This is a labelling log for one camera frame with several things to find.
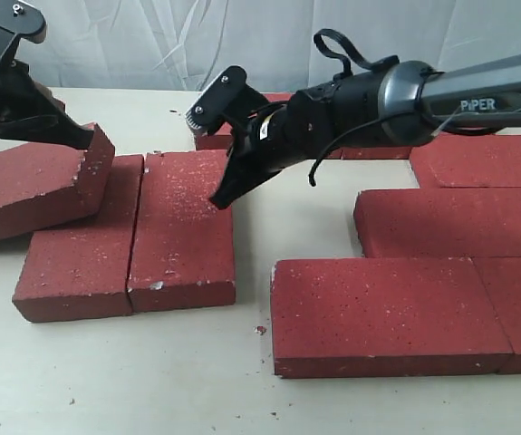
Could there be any front large red brick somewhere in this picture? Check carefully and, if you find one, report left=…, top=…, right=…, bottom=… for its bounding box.
left=270, top=258, right=513, bottom=379

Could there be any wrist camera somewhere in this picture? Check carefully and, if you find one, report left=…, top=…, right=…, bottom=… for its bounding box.
left=185, top=65, right=269, bottom=137
left=0, top=0, right=47, bottom=61

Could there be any white backdrop cloth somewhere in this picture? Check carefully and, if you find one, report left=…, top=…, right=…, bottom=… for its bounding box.
left=17, top=0, right=521, bottom=92

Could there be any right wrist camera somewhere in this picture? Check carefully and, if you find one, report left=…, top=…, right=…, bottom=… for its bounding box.
left=185, top=65, right=269, bottom=137

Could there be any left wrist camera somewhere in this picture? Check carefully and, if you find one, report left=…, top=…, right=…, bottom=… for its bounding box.
left=0, top=0, right=47, bottom=61

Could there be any right second-row red brick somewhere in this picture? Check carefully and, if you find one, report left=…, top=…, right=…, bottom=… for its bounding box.
left=410, top=135, right=521, bottom=188

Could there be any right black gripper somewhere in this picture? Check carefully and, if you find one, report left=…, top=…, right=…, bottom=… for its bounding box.
left=208, top=88, right=347, bottom=211

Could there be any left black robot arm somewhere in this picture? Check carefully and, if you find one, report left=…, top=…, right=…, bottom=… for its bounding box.
left=0, top=61, right=94, bottom=150

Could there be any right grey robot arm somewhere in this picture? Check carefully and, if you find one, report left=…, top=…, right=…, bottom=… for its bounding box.
left=198, top=28, right=521, bottom=209

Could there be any chipped red brick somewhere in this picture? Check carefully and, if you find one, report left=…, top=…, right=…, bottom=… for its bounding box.
left=127, top=150, right=236, bottom=313

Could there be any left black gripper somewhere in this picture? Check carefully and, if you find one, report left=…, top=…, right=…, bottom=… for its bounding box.
left=0, top=61, right=94, bottom=150

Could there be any right third-row red brick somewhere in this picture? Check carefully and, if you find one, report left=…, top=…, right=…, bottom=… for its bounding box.
left=353, top=188, right=521, bottom=258

